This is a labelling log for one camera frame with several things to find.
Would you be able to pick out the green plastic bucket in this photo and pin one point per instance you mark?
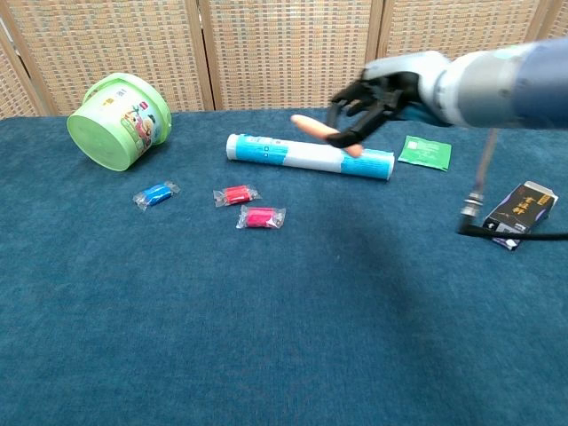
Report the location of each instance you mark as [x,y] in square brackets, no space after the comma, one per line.
[106,133]

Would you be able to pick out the orange sausage-shaped stick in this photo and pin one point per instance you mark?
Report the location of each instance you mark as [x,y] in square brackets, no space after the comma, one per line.
[310,126]

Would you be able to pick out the green foil sachet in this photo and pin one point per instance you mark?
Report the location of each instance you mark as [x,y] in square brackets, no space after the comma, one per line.
[425,153]

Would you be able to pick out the blue candy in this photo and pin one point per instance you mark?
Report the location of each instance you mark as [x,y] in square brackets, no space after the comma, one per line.
[155,194]

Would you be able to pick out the black carton box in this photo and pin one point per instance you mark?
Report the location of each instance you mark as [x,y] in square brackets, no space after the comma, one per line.
[526,208]

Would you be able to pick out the woven bamboo folding screen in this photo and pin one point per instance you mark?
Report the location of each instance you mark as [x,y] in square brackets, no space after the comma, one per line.
[284,49]

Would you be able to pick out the teal table cloth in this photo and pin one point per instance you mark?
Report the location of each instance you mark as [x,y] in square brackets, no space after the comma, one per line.
[284,310]

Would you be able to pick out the white and teal paper roll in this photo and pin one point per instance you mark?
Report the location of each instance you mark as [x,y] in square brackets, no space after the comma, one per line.
[293,153]

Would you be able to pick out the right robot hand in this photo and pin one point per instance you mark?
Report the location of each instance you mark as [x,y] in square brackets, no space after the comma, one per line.
[390,89]

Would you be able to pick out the red candy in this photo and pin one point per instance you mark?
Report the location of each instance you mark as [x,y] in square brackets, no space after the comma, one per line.
[259,217]
[235,195]

